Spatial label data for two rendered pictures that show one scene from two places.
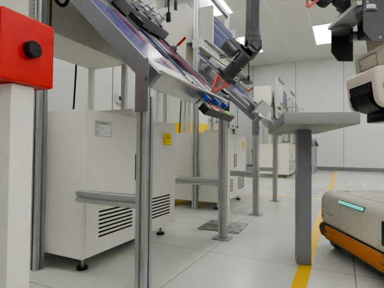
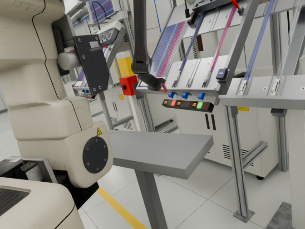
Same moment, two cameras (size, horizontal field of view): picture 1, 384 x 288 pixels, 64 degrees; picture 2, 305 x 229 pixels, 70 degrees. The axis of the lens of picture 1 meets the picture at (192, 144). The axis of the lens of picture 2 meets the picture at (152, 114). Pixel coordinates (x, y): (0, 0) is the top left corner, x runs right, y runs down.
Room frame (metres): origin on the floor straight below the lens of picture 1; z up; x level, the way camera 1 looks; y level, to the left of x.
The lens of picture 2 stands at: (1.84, -1.17, 0.97)
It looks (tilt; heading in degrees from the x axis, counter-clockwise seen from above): 17 degrees down; 120
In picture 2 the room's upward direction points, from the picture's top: 14 degrees counter-clockwise
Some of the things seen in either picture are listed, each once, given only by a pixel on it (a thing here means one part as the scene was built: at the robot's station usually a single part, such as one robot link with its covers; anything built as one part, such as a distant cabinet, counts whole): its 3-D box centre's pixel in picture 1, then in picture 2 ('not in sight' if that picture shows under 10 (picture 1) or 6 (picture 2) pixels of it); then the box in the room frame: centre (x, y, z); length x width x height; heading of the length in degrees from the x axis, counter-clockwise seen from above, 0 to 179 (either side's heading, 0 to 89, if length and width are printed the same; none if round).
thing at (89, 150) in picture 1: (87, 180); (237, 116); (1.60, 0.54, 0.31); 0.70 x 0.65 x 0.62; 154
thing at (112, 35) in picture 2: not in sight; (119, 82); (0.23, 1.00, 0.66); 1.01 x 0.73 x 1.31; 64
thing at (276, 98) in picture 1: (275, 127); not in sight; (6.11, -1.63, 0.95); 1.36 x 0.82 x 1.90; 64
